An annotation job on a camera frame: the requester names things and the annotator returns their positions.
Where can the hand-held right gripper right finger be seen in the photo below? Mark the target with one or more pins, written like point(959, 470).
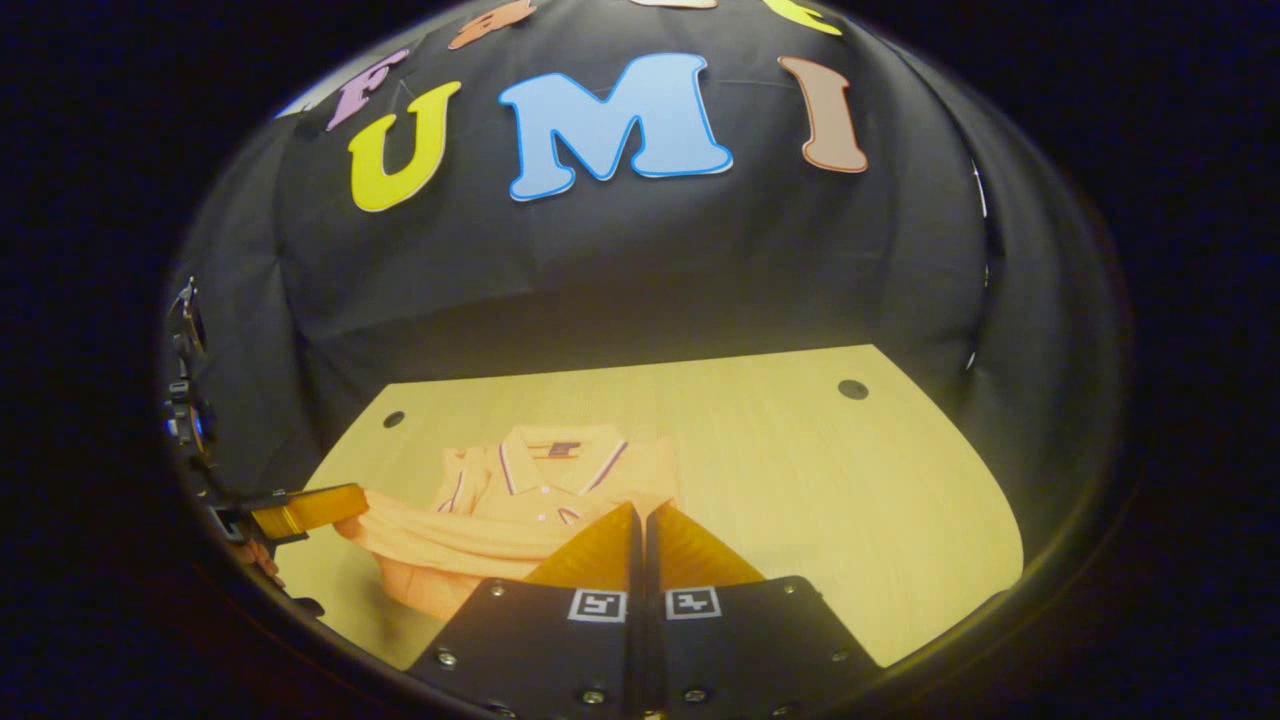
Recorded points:
point(750, 650)

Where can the round black table grommet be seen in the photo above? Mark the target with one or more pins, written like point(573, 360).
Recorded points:
point(393, 419)
point(853, 389)

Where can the black backdrop cloth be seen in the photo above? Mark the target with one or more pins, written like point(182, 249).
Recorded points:
point(640, 270)

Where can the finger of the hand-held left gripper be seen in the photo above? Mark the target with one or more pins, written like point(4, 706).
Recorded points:
point(310, 510)

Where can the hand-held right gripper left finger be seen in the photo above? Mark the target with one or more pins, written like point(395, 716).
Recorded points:
point(540, 650)

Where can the orange T-shirt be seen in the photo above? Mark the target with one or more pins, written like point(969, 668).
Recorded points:
point(470, 545)

